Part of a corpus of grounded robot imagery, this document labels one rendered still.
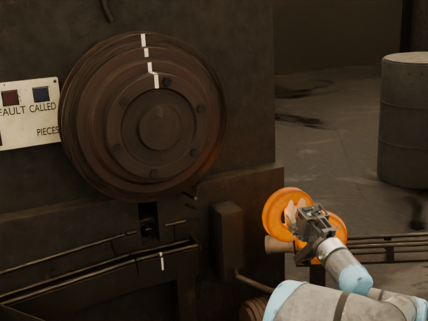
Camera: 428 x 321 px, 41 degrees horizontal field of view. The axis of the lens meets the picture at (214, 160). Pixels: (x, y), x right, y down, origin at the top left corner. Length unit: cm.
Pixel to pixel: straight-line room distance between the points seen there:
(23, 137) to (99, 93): 28
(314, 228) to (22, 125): 83
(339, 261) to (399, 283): 160
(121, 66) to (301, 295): 75
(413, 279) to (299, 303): 200
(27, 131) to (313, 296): 92
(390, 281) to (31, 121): 200
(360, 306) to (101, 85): 83
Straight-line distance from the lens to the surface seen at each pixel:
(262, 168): 189
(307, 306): 109
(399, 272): 311
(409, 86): 403
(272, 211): 160
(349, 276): 140
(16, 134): 164
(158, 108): 146
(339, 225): 177
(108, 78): 149
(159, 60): 151
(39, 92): 162
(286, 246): 180
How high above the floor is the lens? 148
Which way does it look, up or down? 18 degrees down
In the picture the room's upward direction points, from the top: 3 degrees counter-clockwise
